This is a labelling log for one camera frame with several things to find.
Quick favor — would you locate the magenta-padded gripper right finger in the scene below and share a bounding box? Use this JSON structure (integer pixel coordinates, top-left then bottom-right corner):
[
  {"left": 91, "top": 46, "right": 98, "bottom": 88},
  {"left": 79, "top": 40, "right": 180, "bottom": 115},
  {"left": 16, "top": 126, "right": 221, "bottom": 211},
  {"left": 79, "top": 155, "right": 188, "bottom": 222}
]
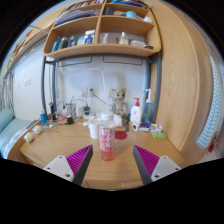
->
[{"left": 133, "top": 144, "right": 183, "bottom": 187}]

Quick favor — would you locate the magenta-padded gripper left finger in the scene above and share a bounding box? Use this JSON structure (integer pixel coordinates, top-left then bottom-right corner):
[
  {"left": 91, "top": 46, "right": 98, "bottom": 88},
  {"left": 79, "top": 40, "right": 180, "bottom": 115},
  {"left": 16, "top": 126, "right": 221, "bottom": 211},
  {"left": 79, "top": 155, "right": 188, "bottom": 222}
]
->
[{"left": 43, "top": 143, "right": 94, "bottom": 187}]

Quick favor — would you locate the clear pink-labelled drink bottle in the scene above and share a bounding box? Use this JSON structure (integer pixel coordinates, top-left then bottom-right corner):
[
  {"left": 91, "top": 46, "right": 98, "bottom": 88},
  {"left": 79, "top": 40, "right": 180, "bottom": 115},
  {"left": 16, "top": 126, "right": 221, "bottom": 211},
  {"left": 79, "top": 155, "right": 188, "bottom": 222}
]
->
[{"left": 99, "top": 111, "right": 117, "bottom": 162}]

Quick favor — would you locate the green packet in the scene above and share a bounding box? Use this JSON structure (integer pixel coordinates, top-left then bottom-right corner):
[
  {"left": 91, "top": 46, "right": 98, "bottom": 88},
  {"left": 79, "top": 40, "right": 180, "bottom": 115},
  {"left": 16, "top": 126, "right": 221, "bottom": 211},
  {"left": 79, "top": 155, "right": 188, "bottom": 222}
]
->
[{"left": 151, "top": 131, "right": 168, "bottom": 140}]

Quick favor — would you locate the white cup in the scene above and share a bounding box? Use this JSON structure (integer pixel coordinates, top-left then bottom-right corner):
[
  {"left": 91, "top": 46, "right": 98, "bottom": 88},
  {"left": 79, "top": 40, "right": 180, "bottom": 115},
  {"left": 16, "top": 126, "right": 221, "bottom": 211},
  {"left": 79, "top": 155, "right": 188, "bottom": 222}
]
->
[{"left": 87, "top": 118, "right": 102, "bottom": 140}]

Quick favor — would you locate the small white round object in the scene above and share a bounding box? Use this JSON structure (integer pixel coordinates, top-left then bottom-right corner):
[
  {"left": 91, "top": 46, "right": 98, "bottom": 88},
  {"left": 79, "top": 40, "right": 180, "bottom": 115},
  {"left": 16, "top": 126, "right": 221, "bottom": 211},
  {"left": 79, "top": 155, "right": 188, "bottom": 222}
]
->
[
  {"left": 33, "top": 124, "right": 43, "bottom": 135},
  {"left": 23, "top": 131, "right": 35, "bottom": 144}
]

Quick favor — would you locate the white red-topped pump bottle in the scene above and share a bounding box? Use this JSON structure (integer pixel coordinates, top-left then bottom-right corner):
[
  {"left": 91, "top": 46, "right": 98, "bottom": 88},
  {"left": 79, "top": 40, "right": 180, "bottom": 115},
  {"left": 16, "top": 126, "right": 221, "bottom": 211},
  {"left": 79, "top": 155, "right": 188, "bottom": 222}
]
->
[{"left": 129, "top": 97, "right": 143, "bottom": 132}]

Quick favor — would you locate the white charger block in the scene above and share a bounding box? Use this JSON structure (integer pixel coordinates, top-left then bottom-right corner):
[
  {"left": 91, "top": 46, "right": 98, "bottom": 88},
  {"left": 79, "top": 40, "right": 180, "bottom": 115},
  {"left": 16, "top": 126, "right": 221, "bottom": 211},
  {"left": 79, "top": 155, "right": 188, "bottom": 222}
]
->
[{"left": 75, "top": 105, "right": 86, "bottom": 118}]

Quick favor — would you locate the clear blue spray bottle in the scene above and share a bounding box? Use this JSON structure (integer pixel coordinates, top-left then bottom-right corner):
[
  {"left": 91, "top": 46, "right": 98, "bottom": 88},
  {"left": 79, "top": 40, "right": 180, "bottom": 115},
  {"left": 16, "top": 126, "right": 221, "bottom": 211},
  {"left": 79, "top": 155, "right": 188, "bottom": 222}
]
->
[{"left": 142, "top": 88, "right": 154, "bottom": 124}]

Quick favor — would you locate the small blue bottle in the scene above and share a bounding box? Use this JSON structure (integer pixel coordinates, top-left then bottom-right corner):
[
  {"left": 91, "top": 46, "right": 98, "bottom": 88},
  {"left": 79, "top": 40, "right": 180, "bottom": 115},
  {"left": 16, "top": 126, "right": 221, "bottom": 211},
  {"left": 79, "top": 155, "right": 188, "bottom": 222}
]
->
[{"left": 39, "top": 109, "right": 48, "bottom": 126}]

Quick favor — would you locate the teal bed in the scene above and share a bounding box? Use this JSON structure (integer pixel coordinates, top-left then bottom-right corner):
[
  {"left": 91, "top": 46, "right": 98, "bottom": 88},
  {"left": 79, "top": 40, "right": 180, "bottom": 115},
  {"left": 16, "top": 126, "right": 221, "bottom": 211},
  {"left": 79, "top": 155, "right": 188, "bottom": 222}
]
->
[{"left": 0, "top": 108, "right": 33, "bottom": 160}]

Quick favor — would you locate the striped hanging towel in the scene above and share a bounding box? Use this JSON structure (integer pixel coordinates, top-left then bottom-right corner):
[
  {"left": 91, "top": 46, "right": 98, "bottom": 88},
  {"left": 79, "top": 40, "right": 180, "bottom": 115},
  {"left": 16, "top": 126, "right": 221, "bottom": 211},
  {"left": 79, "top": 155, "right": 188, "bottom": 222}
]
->
[{"left": 195, "top": 54, "right": 224, "bottom": 150}]

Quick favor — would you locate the wooden shelf unit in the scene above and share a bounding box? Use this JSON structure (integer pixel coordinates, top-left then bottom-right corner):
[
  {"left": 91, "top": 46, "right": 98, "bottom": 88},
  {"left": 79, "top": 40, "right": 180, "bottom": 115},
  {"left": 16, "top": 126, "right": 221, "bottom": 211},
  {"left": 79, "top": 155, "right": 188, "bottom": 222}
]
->
[{"left": 42, "top": 0, "right": 162, "bottom": 61}]

